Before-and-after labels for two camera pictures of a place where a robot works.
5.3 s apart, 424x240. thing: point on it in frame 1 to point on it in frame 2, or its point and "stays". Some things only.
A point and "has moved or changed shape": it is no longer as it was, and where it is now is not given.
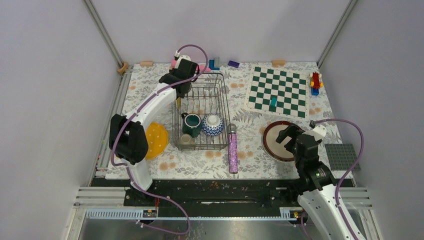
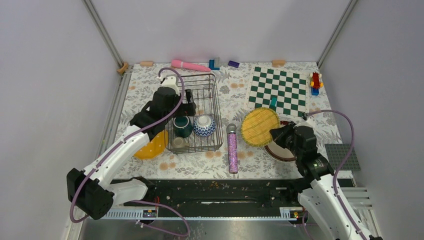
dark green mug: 192,124 to 182,126
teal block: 273,101 stays
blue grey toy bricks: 215,64 stays
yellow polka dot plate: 157,136 stays
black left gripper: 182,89 to 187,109
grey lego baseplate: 342,157 stays
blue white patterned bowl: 212,125 has moved or changed shape
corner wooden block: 122,69 stays
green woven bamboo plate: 178,102 has moved or changed shape
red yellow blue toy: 316,83 stays
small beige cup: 186,139 to 179,142
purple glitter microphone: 233,148 stays
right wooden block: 278,63 stays
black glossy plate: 276,150 stays
